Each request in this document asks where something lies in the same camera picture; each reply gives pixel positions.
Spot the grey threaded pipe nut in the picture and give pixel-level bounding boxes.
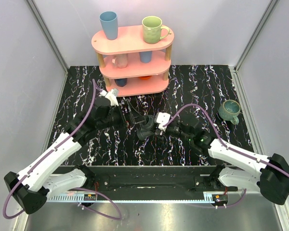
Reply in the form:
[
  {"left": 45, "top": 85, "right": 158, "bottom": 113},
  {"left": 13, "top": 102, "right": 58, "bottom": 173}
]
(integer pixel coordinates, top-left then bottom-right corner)
[{"left": 142, "top": 115, "right": 155, "bottom": 130}]

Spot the grey pipe tee fitting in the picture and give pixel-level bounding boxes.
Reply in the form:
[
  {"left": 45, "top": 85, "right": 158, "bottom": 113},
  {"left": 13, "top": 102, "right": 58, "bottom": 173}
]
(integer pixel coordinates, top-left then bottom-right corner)
[{"left": 136, "top": 128, "right": 156, "bottom": 141}]

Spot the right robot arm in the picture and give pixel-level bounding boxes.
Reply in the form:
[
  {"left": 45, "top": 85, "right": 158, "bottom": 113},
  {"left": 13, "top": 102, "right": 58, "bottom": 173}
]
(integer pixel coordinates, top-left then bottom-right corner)
[{"left": 155, "top": 113, "right": 289, "bottom": 205}]

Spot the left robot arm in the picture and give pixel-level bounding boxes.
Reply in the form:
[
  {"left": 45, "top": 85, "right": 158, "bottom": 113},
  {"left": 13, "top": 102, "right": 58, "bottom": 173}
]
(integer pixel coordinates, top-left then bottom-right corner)
[{"left": 3, "top": 97, "right": 145, "bottom": 218}]

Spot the dark blue cup bottom shelf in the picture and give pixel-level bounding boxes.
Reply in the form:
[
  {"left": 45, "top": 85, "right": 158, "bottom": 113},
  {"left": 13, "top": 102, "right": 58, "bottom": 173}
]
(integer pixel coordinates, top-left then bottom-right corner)
[{"left": 115, "top": 78, "right": 127, "bottom": 87}]

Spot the orange bowl bottom shelf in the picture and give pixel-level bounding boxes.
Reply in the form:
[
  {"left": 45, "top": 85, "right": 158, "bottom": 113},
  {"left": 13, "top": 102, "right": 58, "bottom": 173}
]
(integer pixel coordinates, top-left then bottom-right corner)
[{"left": 139, "top": 76, "right": 152, "bottom": 80}]

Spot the pink three-tier shelf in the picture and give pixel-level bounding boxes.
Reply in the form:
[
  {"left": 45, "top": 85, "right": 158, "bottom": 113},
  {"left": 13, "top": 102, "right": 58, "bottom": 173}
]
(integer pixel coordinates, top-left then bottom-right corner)
[{"left": 92, "top": 25, "right": 174, "bottom": 97}]

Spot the pink glass mug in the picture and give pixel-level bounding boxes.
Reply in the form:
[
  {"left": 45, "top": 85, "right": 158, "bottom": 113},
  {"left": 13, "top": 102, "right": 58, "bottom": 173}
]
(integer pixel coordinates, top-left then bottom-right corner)
[{"left": 112, "top": 53, "right": 128, "bottom": 68}]

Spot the blue cup middle shelf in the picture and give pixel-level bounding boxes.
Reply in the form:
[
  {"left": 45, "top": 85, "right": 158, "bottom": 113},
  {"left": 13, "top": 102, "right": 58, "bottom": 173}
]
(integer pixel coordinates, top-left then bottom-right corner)
[{"left": 139, "top": 51, "right": 152, "bottom": 64}]

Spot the teal ceramic mug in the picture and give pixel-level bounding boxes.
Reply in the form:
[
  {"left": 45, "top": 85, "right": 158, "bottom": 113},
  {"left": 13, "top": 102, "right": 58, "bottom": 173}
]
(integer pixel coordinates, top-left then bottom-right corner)
[{"left": 218, "top": 100, "right": 241, "bottom": 125}]

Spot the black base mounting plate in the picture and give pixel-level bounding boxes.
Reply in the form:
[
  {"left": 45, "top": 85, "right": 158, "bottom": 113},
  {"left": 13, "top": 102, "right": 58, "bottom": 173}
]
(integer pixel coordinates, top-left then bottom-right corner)
[{"left": 59, "top": 165, "right": 239, "bottom": 202}]

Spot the light green mug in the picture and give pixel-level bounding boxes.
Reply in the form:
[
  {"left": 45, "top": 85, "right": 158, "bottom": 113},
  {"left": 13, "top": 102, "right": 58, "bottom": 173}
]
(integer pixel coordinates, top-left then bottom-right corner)
[{"left": 142, "top": 16, "right": 171, "bottom": 44}]

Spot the tall blue tumbler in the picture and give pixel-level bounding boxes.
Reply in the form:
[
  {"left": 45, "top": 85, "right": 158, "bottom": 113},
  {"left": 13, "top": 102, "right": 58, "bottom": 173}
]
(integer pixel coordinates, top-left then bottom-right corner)
[{"left": 99, "top": 11, "right": 118, "bottom": 40}]

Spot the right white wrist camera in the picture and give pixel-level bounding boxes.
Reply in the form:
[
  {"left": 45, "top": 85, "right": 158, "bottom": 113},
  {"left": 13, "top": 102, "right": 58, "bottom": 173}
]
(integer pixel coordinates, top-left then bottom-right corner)
[{"left": 157, "top": 112, "right": 171, "bottom": 131}]

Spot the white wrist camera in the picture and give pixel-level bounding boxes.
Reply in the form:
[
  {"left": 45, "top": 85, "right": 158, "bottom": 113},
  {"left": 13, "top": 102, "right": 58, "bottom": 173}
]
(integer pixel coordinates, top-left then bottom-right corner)
[
  {"left": 100, "top": 89, "right": 119, "bottom": 106},
  {"left": 157, "top": 112, "right": 171, "bottom": 131}
]

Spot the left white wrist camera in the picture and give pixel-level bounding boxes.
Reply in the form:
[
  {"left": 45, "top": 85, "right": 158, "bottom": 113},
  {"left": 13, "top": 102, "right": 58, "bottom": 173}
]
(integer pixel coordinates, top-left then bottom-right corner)
[{"left": 100, "top": 89, "right": 119, "bottom": 106}]

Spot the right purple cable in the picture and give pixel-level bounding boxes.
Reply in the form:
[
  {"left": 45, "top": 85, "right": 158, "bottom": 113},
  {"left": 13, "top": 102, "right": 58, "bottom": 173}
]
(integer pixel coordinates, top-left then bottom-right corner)
[{"left": 166, "top": 103, "right": 289, "bottom": 209}]

